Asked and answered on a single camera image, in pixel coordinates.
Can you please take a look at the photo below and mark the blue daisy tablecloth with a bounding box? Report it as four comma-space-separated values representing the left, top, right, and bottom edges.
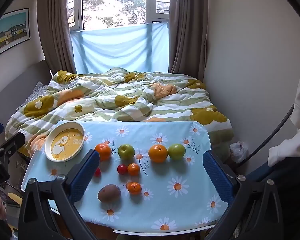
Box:
27, 120, 229, 232

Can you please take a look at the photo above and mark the green apple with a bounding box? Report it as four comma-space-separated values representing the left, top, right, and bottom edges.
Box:
118, 144, 135, 161
168, 143, 186, 161

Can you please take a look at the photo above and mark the person's left hand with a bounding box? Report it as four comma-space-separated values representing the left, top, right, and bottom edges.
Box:
0, 191, 8, 222

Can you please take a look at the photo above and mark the framed wall picture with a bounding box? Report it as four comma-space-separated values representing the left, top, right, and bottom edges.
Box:
0, 7, 30, 62

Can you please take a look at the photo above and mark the small mandarin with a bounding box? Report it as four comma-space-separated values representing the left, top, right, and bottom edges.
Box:
127, 163, 141, 176
127, 182, 142, 195

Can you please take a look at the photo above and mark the black cable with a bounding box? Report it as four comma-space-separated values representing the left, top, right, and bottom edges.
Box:
236, 104, 295, 167

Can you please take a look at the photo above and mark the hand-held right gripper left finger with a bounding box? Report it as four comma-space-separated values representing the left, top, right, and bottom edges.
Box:
19, 149, 100, 240

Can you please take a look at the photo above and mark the grey patterned pillow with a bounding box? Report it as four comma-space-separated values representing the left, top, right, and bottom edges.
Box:
16, 81, 49, 113

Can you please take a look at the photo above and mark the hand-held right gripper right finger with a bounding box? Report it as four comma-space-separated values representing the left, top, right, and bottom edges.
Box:
202, 151, 283, 240

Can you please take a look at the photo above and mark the white plastic bag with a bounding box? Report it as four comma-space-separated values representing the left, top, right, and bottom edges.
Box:
229, 141, 249, 164

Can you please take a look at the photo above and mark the grey headboard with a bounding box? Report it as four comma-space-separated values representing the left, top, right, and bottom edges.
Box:
0, 60, 52, 120

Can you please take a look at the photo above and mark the yellow cartoon bowl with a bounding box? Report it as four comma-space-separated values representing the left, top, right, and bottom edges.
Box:
44, 122, 86, 162

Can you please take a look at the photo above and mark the light blue window cloth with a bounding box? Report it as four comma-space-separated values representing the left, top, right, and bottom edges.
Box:
70, 22, 170, 74

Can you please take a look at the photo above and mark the striped flower blanket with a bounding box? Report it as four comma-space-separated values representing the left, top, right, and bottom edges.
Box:
5, 67, 234, 155

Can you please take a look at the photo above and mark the brown curtain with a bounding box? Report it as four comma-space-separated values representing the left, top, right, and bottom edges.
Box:
37, 0, 84, 74
169, 0, 208, 80

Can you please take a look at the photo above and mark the brown kiwi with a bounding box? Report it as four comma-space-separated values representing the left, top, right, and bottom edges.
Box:
97, 184, 122, 202

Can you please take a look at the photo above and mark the window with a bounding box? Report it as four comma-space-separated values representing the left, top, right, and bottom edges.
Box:
67, 0, 170, 30

